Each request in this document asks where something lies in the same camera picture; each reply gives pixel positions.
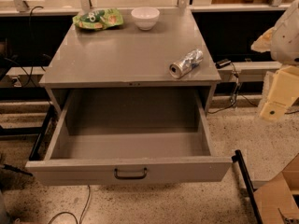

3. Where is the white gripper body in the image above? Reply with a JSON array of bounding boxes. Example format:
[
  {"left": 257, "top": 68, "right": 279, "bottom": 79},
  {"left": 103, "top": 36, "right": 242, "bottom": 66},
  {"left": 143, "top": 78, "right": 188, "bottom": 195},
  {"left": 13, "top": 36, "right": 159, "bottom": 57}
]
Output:
[{"left": 270, "top": 0, "right": 299, "bottom": 65}]

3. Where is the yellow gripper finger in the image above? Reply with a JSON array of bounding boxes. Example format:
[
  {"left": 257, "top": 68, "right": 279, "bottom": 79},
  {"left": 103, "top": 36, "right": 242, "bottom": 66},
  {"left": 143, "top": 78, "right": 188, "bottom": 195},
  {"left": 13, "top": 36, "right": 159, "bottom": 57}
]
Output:
[
  {"left": 259, "top": 65, "right": 299, "bottom": 121},
  {"left": 250, "top": 27, "right": 275, "bottom": 53}
]

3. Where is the silver redbull can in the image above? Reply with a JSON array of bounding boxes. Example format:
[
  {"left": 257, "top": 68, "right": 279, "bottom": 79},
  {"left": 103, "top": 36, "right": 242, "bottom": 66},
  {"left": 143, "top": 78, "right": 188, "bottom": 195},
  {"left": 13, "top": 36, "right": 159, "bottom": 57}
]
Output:
[{"left": 169, "top": 49, "right": 204, "bottom": 79}]

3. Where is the grey open top drawer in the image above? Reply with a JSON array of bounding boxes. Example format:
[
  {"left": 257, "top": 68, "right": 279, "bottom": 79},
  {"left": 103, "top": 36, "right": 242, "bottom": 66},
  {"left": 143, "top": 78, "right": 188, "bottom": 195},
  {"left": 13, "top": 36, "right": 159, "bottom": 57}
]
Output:
[{"left": 26, "top": 88, "right": 231, "bottom": 185}]

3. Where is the black power adapter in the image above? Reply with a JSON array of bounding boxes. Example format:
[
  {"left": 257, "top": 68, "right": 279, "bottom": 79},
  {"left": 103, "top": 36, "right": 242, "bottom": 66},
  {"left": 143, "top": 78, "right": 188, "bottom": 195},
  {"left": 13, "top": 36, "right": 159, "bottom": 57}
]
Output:
[{"left": 215, "top": 59, "right": 231, "bottom": 69}]

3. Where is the cardboard box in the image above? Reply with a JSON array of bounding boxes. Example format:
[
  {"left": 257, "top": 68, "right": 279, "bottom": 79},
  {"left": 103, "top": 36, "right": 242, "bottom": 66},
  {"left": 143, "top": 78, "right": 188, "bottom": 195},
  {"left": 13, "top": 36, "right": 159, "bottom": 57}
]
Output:
[{"left": 254, "top": 154, "right": 299, "bottom": 224}]

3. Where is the white bowl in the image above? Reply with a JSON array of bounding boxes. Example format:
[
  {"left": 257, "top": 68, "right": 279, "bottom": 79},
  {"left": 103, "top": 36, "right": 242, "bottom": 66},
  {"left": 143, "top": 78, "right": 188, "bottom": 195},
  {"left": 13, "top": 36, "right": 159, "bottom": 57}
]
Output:
[{"left": 131, "top": 7, "right": 160, "bottom": 31}]

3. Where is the grey metal cabinet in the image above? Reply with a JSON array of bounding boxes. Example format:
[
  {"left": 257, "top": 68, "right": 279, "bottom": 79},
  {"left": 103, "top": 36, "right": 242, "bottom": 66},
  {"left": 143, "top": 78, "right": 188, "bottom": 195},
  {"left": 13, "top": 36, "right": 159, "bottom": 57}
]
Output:
[{"left": 39, "top": 7, "right": 221, "bottom": 110}]

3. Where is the green snack bag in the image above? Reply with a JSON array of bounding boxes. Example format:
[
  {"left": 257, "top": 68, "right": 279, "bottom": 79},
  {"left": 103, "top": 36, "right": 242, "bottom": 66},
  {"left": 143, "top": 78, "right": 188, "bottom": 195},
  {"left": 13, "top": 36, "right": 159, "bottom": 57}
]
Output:
[{"left": 72, "top": 8, "right": 123, "bottom": 30}]

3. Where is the black metal frame right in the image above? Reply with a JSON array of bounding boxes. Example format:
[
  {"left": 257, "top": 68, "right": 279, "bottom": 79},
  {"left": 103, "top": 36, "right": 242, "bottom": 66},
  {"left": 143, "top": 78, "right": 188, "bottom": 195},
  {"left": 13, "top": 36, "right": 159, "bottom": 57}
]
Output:
[{"left": 232, "top": 149, "right": 263, "bottom": 224}]

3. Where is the black metal frame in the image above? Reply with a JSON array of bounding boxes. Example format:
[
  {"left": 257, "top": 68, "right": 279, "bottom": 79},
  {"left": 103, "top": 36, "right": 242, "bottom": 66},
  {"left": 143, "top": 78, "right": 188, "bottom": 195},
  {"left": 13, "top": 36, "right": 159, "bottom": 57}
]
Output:
[
  {"left": 232, "top": 149, "right": 263, "bottom": 224},
  {"left": 29, "top": 105, "right": 54, "bottom": 161}
]

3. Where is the black drawer handle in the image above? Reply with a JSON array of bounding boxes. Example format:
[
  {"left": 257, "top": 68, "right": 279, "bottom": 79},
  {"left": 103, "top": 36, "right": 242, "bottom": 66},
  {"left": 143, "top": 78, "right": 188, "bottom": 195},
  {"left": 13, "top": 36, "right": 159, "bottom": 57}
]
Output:
[{"left": 114, "top": 168, "right": 148, "bottom": 180}]

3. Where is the black cable on floor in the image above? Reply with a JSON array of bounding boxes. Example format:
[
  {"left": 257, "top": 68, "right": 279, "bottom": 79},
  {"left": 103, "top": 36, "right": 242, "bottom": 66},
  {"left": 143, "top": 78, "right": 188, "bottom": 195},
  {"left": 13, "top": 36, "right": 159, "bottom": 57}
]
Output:
[{"left": 47, "top": 184, "right": 92, "bottom": 224}]

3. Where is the black metal frame left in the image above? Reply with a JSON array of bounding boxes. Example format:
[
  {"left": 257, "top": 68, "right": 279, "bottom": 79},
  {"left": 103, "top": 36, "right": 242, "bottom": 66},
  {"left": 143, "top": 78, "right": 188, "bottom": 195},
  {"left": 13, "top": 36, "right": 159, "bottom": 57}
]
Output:
[{"left": 29, "top": 105, "right": 54, "bottom": 161}]

